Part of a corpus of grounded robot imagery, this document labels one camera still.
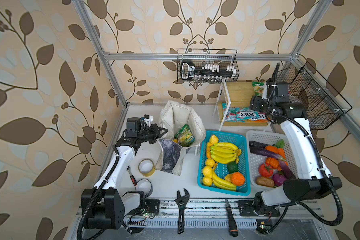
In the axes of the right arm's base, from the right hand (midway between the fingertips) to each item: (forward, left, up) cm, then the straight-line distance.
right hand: (260, 103), depth 73 cm
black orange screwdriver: (-46, +16, -34) cm, 59 cm away
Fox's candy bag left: (+5, +3, -14) cm, 15 cm away
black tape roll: (-26, +61, -35) cm, 75 cm away
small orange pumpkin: (-19, -11, -29) cm, 36 cm away
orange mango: (-8, +23, -31) cm, 39 cm away
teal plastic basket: (-17, +14, -36) cm, 42 cm away
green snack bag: (-2, +38, -26) cm, 46 cm away
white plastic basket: (-17, -6, -35) cm, 40 cm away
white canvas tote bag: (+9, +44, -18) cm, 49 cm away
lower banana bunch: (-28, +18, -30) cm, 45 cm away
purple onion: (-28, -11, -28) cm, 41 cm away
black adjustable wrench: (-35, +41, -34) cm, 64 cm away
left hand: (-6, +46, -11) cm, 48 cm away
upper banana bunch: (-10, +13, -32) cm, 36 cm away
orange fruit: (-28, +12, -25) cm, 39 cm away
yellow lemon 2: (-27, +26, -30) cm, 48 cm away
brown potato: (-28, -4, -29) cm, 41 cm away
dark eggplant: (-6, -8, -32) cm, 34 cm away
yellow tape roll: (-16, +61, -36) cm, 72 cm away
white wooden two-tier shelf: (+9, +8, -2) cm, 13 cm away
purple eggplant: (-14, -9, -27) cm, 31 cm away
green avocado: (-20, +11, -30) cm, 38 cm away
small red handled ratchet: (-21, +69, -35) cm, 80 cm away
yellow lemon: (-1, +44, -30) cm, 53 cm away
